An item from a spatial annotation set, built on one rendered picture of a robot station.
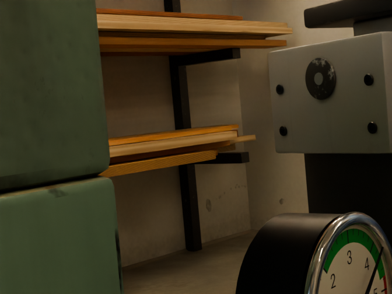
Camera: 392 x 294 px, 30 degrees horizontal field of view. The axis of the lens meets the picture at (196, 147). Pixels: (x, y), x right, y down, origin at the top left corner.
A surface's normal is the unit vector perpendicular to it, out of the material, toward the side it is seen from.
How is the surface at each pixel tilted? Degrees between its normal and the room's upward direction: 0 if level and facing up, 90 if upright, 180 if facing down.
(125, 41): 90
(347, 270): 90
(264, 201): 90
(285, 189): 90
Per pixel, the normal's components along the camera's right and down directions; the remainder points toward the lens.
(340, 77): -0.84, 0.11
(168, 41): 0.74, -0.03
